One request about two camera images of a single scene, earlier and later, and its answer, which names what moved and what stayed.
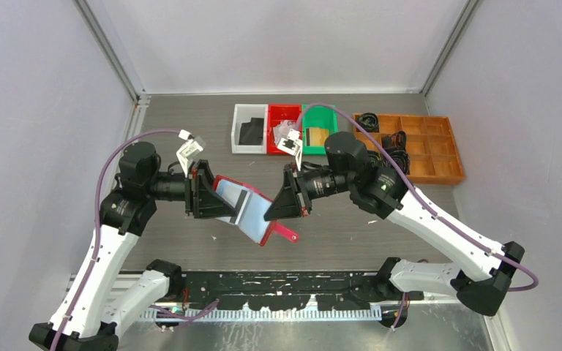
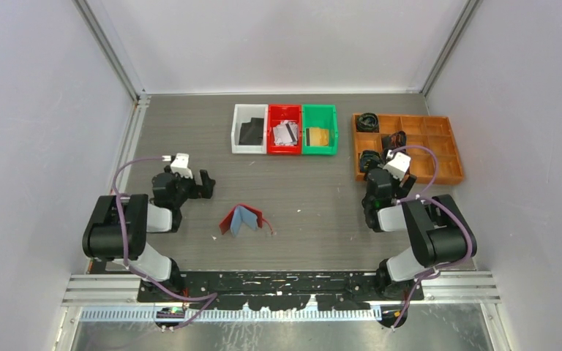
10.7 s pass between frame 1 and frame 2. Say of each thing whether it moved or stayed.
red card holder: moved
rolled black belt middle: stayed
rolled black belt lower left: stayed
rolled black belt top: stayed
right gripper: moved
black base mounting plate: stayed
